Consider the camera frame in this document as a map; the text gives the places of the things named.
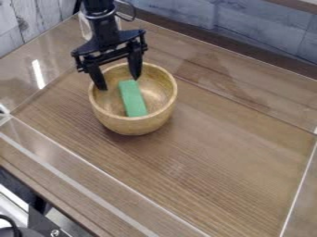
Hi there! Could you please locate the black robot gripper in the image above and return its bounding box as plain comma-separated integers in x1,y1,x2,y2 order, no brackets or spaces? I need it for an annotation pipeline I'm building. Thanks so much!
70,0,146,91

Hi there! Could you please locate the green rectangular block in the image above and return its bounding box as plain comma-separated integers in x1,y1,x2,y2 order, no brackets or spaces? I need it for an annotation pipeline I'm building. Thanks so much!
118,80,146,117

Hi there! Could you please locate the round wooden bowl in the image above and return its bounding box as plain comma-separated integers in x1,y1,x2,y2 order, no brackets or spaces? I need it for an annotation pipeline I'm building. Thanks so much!
88,63,177,136

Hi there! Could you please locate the clear acrylic corner bracket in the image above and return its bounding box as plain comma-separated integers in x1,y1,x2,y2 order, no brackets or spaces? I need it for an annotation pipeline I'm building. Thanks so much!
77,12,92,41

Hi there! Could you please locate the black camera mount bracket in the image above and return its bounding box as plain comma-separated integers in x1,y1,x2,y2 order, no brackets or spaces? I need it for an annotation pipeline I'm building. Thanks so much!
26,206,72,237

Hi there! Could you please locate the black cable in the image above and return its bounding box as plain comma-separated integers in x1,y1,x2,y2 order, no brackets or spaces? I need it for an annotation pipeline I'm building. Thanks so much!
0,214,22,237

